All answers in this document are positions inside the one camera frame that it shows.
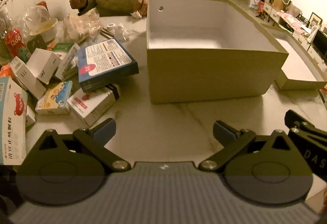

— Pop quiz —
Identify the red label drink bottle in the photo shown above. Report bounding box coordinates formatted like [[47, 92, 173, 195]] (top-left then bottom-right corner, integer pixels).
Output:
[[0, 7, 31, 63]]

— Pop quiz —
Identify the beige cardboard box lid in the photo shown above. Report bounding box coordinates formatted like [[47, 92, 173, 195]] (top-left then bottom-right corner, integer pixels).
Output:
[[261, 23, 327, 91]]

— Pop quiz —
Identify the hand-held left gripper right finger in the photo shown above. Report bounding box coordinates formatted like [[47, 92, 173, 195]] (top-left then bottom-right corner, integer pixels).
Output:
[[198, 120, 292, 172]]

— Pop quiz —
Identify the light blue box red cartoon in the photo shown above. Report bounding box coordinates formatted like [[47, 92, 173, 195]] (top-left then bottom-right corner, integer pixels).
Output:
[[0, 76, 28, 166]]

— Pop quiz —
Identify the clear crumpled plastic wrap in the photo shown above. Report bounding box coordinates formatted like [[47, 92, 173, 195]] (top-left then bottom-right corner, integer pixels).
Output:
[[15, 4, 52, 36]]

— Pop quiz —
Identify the black picture frame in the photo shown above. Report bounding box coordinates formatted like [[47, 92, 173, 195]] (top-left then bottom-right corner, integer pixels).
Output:
[[308, 12, 323, 29]]

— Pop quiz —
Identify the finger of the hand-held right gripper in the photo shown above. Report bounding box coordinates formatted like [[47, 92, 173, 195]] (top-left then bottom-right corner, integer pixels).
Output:
[[284, 110, 327, 138]]

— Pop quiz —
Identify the blue box with white label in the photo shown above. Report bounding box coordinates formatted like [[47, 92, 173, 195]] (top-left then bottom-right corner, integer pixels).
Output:
[[77, 38, 140, 92]]

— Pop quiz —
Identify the microwave oven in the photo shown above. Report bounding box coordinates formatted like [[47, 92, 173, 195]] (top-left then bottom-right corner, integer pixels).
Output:
[[312, 29, 327, 61]]

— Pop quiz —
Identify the green and white box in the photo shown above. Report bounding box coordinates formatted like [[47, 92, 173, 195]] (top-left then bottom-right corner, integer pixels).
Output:
[[52, 43, 81, 81]]

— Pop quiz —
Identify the beige cardboard storage box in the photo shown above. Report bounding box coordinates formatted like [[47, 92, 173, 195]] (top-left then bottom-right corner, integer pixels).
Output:
[[146, 0, 289, 104]]

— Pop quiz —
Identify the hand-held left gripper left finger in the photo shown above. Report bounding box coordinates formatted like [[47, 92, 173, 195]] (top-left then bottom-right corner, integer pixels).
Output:
[[38, 118, 132, 172]]

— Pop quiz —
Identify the cartoon children box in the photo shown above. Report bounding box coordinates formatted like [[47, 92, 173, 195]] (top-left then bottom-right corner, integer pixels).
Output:
[[35, 80, 73, 115]]

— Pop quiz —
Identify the wooden chopsticks pair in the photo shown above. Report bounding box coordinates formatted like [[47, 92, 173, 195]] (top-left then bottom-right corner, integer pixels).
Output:
[[100, 28, 116, 39]]

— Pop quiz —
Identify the white marble desktop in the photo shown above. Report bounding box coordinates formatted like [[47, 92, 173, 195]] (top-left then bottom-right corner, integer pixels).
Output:
[[0, 13, 327, 204]]

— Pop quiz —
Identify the low storage cabinet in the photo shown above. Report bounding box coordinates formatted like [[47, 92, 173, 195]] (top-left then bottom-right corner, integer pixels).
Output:
[[243, 0, 327, 74]]

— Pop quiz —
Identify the white box red fruit picture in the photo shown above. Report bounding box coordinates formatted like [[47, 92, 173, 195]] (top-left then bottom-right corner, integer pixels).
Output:
[[67, 84, 120, 127]]

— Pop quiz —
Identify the clear plastic bag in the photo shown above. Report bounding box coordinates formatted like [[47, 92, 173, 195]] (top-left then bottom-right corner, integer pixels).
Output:
[[63, 8, 101, 44]]

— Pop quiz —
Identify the small white box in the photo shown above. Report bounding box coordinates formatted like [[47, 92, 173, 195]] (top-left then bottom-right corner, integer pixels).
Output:
[[26, 105, 36, 129]]

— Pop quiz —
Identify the plain white open box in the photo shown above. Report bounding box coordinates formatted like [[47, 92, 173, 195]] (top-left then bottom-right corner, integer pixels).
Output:
[[10, 56, 47, 100]]

